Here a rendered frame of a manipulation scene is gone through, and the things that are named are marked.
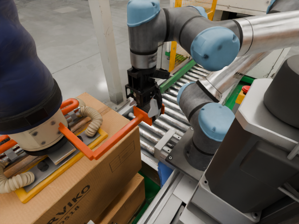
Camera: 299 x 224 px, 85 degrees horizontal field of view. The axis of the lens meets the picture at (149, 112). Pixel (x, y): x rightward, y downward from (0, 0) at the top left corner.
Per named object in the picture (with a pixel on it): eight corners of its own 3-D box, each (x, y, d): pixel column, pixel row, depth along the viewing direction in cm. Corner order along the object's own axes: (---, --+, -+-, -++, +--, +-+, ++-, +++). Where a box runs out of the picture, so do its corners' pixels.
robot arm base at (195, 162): (227, 150, 68) (236, 136, 61) (212, 179, 60) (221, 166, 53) (194, 133, 75) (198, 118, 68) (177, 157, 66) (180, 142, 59)
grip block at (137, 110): (147, 104, 68) (147, 95, 65) (164, 114, 64) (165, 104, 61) (133, 115, 64) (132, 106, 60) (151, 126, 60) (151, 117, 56)
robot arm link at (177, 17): (211, 48, 41) (170, 54, 38) (191, 33, 48) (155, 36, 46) (221, 12, 35) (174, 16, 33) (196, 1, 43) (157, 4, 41)
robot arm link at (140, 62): (142, 41, 47) (165, 49, 44) (142, 56, 51) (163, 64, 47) (123, 50, 43) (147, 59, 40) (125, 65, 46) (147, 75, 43)
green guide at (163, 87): (211, 43, 267) (213, 37, 261) (217, 44, 263) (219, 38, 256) (153, 90, 177) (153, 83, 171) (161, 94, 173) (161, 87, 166)
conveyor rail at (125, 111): (207, 51, 279) (210, 40, 266) (210, 52, 277) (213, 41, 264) (104, 139, 149) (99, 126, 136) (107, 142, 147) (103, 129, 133)
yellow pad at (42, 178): (94, 125, 74) (91, 117, 70) (108, 136, 69) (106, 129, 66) (11, 184, 55) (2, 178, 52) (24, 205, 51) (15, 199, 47)
